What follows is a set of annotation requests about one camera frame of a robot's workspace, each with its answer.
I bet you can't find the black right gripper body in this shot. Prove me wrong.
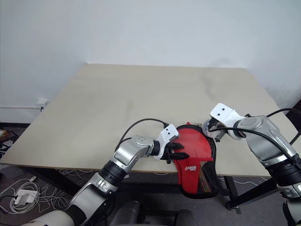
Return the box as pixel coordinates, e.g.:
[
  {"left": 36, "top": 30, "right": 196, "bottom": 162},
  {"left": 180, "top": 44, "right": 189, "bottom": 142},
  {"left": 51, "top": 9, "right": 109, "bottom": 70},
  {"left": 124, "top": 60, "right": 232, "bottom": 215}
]
[{"left": 206, "top": 119, "right": 230, "bottom": 142}]

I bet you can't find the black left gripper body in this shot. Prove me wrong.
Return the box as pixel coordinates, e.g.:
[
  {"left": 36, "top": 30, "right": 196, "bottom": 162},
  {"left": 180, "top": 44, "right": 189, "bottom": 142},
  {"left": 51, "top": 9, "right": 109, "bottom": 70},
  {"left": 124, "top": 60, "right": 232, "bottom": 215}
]
[{"left": 163, "top": 141, "right": 177, "bottom": 165}]

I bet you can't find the red black paddle case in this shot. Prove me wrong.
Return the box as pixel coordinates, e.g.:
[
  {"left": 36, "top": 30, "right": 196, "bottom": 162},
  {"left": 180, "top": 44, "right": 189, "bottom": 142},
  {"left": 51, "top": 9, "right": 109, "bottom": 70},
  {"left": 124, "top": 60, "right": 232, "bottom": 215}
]
[{"left": 174, "top": 121, "right": 221, "bottom": 200}]

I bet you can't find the dark brown cabinet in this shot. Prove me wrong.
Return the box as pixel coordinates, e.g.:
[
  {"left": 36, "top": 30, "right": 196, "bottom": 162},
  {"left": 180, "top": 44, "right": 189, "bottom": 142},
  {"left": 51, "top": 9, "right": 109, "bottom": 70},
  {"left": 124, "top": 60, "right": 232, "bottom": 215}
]
[{"left": 287, "top": 98, "right": 301, "bottom": 147}]

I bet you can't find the white power adapter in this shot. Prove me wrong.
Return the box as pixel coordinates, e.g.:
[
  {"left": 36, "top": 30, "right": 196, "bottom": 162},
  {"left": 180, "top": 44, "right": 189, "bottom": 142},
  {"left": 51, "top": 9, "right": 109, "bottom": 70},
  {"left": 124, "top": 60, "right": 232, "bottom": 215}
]
[{"left": 15, "top": 188, "right": 39, "bottom": 206}]

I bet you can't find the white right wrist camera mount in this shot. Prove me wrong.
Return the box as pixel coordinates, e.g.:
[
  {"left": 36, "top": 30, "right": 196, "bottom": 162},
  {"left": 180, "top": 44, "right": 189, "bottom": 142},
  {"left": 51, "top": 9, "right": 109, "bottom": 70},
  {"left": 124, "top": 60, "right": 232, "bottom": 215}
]
[{"left": 209, "top": 102, "right": 246, "bottom": 129}]

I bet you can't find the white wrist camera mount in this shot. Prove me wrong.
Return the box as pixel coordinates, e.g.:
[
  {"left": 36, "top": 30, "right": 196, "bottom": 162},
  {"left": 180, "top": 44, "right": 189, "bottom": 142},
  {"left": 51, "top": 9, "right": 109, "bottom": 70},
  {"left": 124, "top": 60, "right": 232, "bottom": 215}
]
[
  {"left": 153, "top": 124, "right": 181, "bottom": 161},
  {"left": 209, "top": 102, "right": 246, "bottom": 129}
]

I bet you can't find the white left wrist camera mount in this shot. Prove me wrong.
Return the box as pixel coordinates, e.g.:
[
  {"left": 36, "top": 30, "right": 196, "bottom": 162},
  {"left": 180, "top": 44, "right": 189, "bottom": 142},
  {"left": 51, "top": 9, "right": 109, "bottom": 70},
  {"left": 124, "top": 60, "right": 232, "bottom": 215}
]
[{"left": 153, "top": 124, "right": 181, "bottom": 161}]

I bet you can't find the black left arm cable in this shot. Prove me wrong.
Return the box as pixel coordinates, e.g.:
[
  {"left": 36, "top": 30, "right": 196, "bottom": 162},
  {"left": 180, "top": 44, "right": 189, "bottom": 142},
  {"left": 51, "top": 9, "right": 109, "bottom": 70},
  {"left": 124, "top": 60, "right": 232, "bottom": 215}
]
[{"left": 119, "top": 118, "right": 169, "bottom": 148}]

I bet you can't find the black table frame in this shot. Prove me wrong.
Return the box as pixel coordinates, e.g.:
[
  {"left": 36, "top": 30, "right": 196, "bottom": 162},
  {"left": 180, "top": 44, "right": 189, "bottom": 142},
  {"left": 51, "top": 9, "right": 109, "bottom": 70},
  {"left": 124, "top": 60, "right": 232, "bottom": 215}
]
[{"left": 35, "top": 167, "right": 278, "bottom": 215}]

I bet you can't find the white floor cable tangle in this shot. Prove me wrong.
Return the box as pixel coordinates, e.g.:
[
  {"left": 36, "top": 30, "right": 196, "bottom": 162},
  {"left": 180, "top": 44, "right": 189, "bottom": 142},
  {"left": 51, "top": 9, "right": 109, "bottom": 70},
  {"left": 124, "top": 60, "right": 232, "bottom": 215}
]
[{"left": 0, "top": 167, "right": 97, "bottom": 214}]

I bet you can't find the white wall cable trunking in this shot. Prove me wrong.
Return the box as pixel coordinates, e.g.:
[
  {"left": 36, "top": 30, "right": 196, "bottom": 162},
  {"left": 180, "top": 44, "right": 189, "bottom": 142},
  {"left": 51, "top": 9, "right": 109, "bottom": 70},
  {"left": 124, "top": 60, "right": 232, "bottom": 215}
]
[{"left": 0, "top": 99, "right": 49, "bottom": 112}]

